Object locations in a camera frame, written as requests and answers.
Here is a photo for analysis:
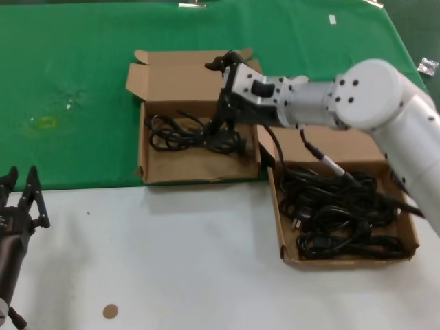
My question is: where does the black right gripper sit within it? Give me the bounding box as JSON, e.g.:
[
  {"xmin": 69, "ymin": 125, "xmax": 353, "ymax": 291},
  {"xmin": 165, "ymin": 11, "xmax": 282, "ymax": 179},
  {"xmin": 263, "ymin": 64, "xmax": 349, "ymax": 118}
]
[{"xmin": 204, "ymin": 50, "xmax": 280, "ymax": 148}]

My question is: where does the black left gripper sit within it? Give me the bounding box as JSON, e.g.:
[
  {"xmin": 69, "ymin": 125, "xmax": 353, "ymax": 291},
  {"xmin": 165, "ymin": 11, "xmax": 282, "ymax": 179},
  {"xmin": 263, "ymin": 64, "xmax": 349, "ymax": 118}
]
[{"xmin": 0, "ymin": 165, "xmax": 52, "ymax": 242}]

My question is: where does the black power cable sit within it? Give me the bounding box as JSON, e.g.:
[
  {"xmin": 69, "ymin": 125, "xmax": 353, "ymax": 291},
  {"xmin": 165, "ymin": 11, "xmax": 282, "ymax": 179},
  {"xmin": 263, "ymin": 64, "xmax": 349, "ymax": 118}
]
[
  {"xmin": 280, "ymin": 164, "xmax": 382, "ymax": 207},
  {"xmin": 281, "ymin": 202, "xmax": 399, "ymax": 237},
  {"xmin": 146, "ymin": 109, "xmax": 248, "ymax": 157},
  {"xmin": 296, "ymin": 223, "xmax": 406, "ymax": 261}
]

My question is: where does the open brown cardboard box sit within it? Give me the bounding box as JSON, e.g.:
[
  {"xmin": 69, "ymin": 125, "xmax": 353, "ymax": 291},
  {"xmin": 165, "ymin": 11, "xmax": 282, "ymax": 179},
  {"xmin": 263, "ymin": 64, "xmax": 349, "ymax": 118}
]
[
  {"xmin": 256, "ymin": 123, "xmax": 421, "ymax": 272},
  {"xmin": 124, "ymin": 47, "xmax": 266, "ymax": 185}
]

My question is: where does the yellow outline mark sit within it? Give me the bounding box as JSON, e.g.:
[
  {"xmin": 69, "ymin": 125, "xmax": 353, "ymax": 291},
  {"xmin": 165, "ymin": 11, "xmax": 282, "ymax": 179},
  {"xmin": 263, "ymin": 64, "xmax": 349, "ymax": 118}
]
[{"xmin": 35, "ymin": 116, "xmax": 60, "ymax": 130}]

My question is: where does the green table cloth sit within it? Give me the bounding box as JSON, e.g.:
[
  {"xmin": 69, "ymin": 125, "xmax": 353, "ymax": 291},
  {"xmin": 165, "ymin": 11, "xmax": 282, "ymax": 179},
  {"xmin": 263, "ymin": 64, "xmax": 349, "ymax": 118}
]
[{"xmin": 0, "ymin": 0, "xmax": 440, "ymax": 193}]

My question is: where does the clear plastic bag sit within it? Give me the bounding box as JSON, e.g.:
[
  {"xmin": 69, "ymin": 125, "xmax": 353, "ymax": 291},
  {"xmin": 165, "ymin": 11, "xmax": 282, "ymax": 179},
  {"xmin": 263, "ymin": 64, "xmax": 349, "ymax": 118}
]
[{"xmin": 417, "ymin": 57, "xmax": 440, "ymax": 77}]

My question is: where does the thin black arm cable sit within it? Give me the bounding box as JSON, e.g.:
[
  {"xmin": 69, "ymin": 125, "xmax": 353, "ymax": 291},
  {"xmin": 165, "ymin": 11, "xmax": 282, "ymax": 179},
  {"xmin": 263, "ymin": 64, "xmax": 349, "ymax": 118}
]
[{"xmin": 263, "ymin": 124, "xmax": 289, "ymax": 170}]

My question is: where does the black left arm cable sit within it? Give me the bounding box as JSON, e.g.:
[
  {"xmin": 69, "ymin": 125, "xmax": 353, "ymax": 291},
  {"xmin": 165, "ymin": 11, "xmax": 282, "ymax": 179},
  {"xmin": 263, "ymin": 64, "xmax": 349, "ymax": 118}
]
[{"xmin": 5, "ymin": 305, "xmax": 29, "ymax": 330}]

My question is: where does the arm cable with silver connector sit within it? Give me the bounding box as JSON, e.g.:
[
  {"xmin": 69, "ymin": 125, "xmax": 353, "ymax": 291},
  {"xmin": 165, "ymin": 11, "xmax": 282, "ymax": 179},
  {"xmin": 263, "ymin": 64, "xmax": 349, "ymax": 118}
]
[{"xmin": 300, "ymin": 127, "xmax": 359, "ymax": 184}]

